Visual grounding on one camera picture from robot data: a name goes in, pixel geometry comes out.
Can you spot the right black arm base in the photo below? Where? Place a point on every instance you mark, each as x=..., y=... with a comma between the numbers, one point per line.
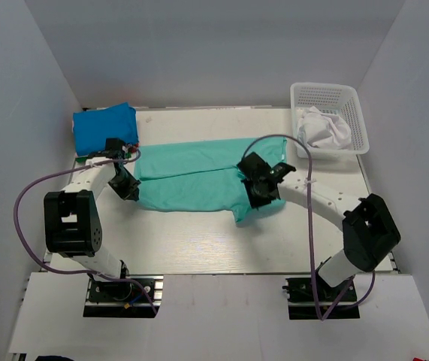
x=301, y=304

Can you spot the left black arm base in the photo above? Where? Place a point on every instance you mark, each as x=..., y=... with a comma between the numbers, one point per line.
x=122, y=300

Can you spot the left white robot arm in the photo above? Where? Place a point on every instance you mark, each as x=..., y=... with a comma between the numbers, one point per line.
x=72, y=224

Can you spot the folded green t shirt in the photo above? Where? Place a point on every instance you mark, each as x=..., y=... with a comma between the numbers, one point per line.
x=81, y=159

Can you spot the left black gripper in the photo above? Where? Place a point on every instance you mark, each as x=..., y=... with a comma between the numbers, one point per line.
x=131, y=192

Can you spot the white plastic basket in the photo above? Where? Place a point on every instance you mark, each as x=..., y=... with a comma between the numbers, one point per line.
x=330, y=99

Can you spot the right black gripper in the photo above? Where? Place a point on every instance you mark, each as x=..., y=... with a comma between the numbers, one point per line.
x=256, y=202

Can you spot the white t shirt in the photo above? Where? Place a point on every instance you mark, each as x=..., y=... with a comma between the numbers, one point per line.
x=321, y=130

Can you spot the teal t shirt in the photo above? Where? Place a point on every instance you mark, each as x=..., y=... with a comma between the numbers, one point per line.
x=194, y=177

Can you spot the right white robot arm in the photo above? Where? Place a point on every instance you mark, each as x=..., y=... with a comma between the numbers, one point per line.
x=369, y=231

